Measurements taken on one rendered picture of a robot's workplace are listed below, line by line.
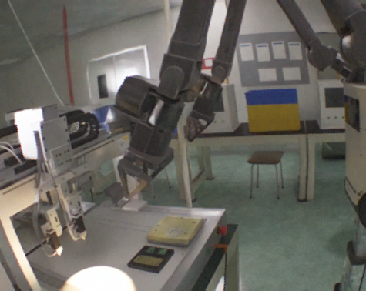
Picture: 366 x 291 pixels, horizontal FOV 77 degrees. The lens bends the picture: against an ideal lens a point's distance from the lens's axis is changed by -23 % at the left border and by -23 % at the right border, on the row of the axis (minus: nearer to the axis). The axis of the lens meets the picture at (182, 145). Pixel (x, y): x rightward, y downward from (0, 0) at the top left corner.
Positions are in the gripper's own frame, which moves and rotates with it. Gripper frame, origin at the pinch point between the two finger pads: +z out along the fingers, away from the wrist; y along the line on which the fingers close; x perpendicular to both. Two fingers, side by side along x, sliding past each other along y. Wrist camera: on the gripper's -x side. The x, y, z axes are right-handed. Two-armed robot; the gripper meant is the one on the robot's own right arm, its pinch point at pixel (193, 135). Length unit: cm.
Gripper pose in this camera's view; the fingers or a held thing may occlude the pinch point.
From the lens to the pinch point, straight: 101.5
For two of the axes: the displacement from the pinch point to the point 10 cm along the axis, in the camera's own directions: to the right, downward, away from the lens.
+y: -2.9, 2.6, -9.2
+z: -3.6, 8.6, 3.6
